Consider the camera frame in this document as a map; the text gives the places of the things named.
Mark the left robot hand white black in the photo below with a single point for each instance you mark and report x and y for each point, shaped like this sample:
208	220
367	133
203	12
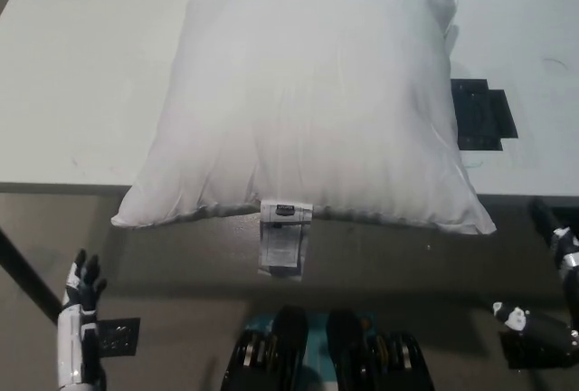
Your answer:
72	341

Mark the black diagonal table leg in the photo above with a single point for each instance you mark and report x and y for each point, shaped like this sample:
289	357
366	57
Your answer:
27	269

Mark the white square pillow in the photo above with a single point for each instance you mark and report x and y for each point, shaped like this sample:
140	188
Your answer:
298	106

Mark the white pillow care label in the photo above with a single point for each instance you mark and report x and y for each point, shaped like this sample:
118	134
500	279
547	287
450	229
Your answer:
281	246

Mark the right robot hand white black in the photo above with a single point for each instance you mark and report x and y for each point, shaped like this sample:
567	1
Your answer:
547	336

